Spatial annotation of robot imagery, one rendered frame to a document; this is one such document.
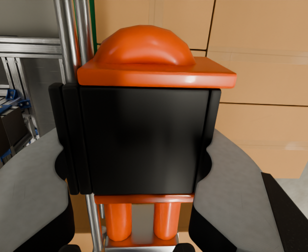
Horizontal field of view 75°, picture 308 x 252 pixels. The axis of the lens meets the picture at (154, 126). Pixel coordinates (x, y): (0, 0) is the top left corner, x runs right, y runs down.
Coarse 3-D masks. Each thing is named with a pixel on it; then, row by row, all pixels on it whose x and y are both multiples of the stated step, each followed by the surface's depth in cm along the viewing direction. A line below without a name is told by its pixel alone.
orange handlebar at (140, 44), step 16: (128, 32) 10; (144, 32) 10; (160, 32) 10; (112, 48) 10; (128, 48) 10; (144, 48) 10; (160, 48) 10; (176, 48) 10; (176, 64) 10; (192, 64) 11; (112, 208) 15; (128, 208) 16; (160, 208) 15; (176, 208) 15; (112, 224) 16; (128, 224) 16; (160, 224) 16; (176, 224) 17
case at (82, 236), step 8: (72, 200) 43; (80, 200) 43; (72, 208) 42; (80, 208) 42; (184, 208) 43; (80, 216) 40; (184, 216) 41; (80, 224) 38; (88, 224) 39; (104, 224) 39; (184, 224) 40; (80, 232) 37; (88, 232) 37; (184, 232) 38; (72, 240) 38; (80, 240) 38; (88, 240) 38; (104, 240) 38; (184, 240) 39; (80, 248) 39; (88, 248) 39
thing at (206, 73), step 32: (96, 64) 10; (128, 64) 10; (160, 64) 10; (96, 96) 9; (128, 96) 10; (160, 96) 10; (192, 96) 10; (96, 128) 10; (128, 128) 10; (160, 128) 10; (192, 128) 10; (96, 160) 11; (128, 160) 11; (160, 160) 11; (192, 160) 11; (96, 192) 12; (128, 192) 12; (160, 192) 12; (192, 192) 13
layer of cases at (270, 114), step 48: (96, 0) 66; (144, 0) 66; (192, 0) 67; (240, 0) 67; (288, 0) 68; (192, 48) 74; (240, 48) 74; (288, 48) 75; (240, 96) 83; (288, 96) 84; (240, 144) 94; (288, 144) 95
